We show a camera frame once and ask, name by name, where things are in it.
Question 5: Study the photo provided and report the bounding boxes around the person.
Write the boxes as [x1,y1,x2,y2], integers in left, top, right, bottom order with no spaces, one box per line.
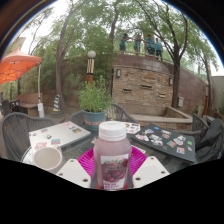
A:
[154,37,164,62]
[143,34,156,56]
[118,33,132,55]
[133,33,144,56]

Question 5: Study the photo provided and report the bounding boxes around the globe lamp post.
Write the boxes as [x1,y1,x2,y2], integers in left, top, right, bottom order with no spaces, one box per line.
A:
[85,50,97,84]

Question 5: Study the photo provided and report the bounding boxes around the wooden bench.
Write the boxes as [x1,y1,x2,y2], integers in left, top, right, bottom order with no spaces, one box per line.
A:
[16,93,43,116]

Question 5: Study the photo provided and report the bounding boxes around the orange patio umbrella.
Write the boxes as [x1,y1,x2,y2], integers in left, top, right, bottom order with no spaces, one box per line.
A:
[0,48,46,118]

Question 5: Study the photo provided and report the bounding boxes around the dark metal chair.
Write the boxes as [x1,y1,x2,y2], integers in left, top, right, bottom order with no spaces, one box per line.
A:
[0,99,21,116]

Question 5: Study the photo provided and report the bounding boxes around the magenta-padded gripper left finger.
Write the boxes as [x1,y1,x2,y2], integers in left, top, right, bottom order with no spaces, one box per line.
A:
[55,147,100,190]

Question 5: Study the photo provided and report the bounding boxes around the white sticker sheet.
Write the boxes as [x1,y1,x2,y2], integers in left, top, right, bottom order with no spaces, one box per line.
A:
[121,121,142,134]

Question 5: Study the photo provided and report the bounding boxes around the white cup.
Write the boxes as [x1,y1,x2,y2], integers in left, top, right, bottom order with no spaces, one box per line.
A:
[33,145,64,173]

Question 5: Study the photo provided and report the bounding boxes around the black backpack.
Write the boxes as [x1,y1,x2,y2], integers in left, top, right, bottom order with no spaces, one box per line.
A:
[195,118,224,164]

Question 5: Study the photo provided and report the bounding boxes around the black laptop with stickers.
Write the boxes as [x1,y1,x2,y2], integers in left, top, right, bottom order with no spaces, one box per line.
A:
[129,124,197,164]

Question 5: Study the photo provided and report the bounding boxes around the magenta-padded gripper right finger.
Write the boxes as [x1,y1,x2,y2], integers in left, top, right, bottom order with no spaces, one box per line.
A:
[129,145,170,189]

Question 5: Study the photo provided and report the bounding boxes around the blue yellow striped cone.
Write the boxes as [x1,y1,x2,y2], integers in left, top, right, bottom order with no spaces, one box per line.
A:
[52,94,62,113]

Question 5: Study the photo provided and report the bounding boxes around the silver laptop with stickers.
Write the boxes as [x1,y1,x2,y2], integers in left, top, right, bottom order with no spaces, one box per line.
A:
[28,120,92,153]

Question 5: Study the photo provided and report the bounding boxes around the pink drink bottle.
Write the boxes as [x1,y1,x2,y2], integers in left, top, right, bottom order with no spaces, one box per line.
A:
[92,120,133,191]

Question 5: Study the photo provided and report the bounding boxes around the green plant in teal pot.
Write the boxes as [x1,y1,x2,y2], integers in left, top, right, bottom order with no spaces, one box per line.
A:
[76,75,113,131]

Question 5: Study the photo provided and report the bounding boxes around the grey mesh armchair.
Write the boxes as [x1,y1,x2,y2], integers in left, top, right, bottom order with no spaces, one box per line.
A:
[0,111,56,163]
[69,103,138,125]
[191,113,224,161]

